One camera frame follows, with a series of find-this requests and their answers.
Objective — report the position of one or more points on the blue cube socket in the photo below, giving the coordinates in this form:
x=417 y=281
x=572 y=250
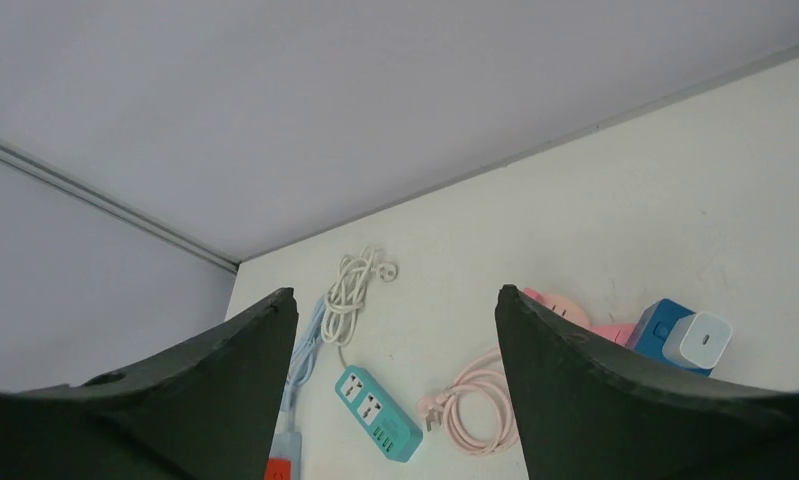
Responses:
x=652 y=330

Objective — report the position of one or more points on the teal power strip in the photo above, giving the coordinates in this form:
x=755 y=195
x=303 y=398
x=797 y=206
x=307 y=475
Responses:
x=393 y=431

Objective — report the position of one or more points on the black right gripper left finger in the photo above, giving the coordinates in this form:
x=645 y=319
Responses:
x=205 y=408

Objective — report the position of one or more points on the pink round socket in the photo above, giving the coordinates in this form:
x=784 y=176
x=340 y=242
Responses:
x=562 y=306

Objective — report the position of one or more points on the red cube adapter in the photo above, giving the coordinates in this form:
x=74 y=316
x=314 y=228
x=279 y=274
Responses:
x=278 y=469

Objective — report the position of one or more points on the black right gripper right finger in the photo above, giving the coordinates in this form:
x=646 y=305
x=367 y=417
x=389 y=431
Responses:
x=587 y=408

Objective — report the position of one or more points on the white usb charger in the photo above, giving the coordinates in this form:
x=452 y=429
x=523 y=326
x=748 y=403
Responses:
x=698 y=341

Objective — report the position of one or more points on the light blue power strip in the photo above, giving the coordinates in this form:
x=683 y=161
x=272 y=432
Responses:
x=287 y=441

